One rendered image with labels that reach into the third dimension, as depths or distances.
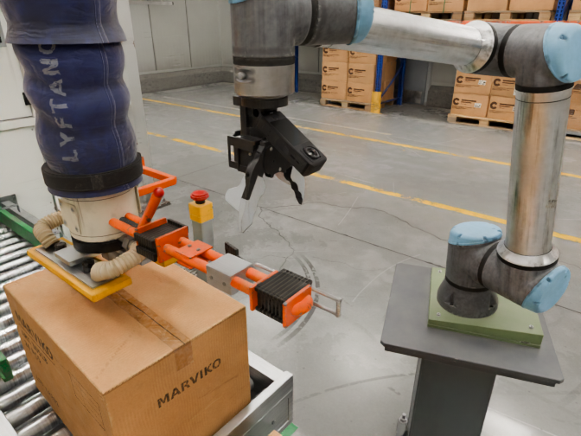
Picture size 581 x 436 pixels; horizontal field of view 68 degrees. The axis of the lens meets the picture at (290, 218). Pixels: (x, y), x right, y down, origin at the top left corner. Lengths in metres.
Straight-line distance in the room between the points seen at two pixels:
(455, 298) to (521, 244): 0.32
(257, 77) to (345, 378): 1.89
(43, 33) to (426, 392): 1.51
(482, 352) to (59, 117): 1.27
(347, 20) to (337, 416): 1.80
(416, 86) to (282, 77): 9.05
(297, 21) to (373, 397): 1.90
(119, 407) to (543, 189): 1.09
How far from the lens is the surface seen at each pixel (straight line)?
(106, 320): 1.22
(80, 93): 1.04
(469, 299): 1.48
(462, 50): 1.08
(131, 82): 4.08
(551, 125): 1.14
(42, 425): 1.61
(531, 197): 1.21
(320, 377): 2.33
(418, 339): 1.43
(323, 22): 0.67
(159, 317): 1.18
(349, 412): 2.19
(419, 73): 9.61
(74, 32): 1.01
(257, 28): 0.63
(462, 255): 1.41
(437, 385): 1.66
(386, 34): 0.92
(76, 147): 1.06
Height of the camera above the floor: 1.65
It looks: 25 degrees down
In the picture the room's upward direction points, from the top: straight up
